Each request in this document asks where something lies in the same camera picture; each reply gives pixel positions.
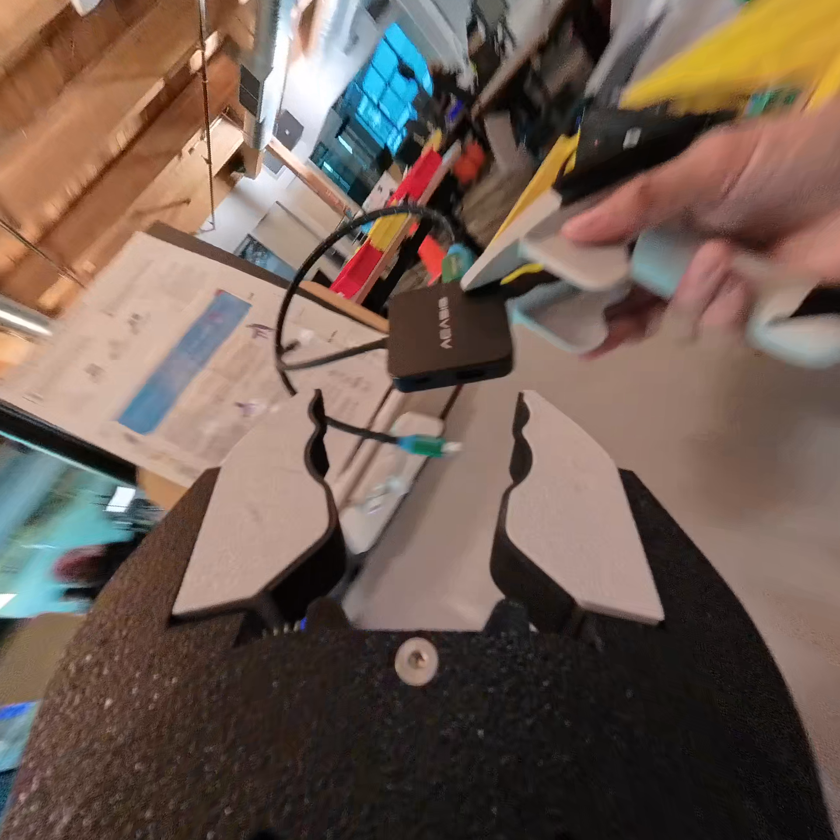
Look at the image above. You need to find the white metal plate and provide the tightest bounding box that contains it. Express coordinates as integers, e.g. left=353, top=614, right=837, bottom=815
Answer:
left=338, top=411, right=447, bottom=555

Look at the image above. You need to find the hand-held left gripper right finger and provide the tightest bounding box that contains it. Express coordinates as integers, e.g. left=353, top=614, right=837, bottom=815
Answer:
left=489, top=390, right=666, bottom=634

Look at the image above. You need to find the person's right hand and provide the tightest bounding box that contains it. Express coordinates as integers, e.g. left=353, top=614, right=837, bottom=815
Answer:
left=563, top=98, right=840, bottom=361

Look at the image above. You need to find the computer monitor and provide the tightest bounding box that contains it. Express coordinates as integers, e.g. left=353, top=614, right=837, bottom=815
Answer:
left=0, top=402, right=165, bottom=621

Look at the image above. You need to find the small yellow plastic bin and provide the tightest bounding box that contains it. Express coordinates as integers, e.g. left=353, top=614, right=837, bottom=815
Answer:
left=364, top=215, right=413, bottom=253

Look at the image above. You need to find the blue paned window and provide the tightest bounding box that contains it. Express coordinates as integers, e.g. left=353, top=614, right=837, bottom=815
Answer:
left=311, top=23, right=434, bottom=204

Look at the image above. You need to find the red plastic bin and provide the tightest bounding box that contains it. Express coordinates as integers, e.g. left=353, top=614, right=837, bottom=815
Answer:
left=330, top=147, right=446, bottom=304

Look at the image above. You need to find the white printed paper sheet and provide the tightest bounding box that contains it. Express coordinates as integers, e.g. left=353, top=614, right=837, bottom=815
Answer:
left=0, top=231, right=395, bottom=487

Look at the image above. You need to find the grey desk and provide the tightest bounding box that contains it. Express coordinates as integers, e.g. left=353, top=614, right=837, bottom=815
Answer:
left=338, top=289, right=840, bottom=840

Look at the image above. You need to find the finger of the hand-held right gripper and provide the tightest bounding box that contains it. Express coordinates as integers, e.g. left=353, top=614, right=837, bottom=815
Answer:
left=459, top=192, right=565, bottom=294

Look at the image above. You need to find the wooden board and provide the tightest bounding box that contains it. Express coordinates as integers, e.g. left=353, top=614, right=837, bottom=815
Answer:
left=0, top=222, right=395, bottom=509

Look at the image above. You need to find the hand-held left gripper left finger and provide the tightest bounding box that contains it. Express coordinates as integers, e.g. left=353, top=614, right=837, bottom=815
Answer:
left=169, top=388, right=349, bottom=621

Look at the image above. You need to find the black square hub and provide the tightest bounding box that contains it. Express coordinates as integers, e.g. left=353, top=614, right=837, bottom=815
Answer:
left=386, top=281, right=515, bottom=395

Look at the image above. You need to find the thin black cable green plug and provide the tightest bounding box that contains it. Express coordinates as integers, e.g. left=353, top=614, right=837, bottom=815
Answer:
left=274, top=205, right=479, bottom=458

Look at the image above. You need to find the large silver air duct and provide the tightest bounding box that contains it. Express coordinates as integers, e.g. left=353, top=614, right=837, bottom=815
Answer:
left=0, top=295, right=53, bottom=340

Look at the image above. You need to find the long silver air duct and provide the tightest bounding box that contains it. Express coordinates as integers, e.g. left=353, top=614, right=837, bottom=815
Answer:
left=239, top=0, right=284, bottom=153

